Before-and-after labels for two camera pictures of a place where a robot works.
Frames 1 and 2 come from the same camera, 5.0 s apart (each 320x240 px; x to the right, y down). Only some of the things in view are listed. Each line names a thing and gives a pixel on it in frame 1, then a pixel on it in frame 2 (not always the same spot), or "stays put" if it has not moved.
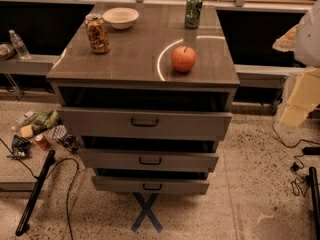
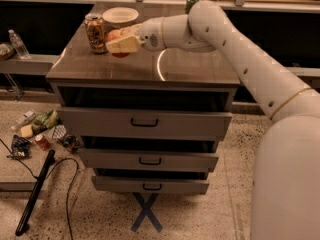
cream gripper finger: x=287 y=42 to x=131 y=30
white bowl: x=120 y=17 stays put
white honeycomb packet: x=59 y=132 stays put
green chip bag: x=48 y=119 stays put
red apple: x=183 y=58 to x=112 y=35
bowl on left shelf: x=6 y=51 stays put
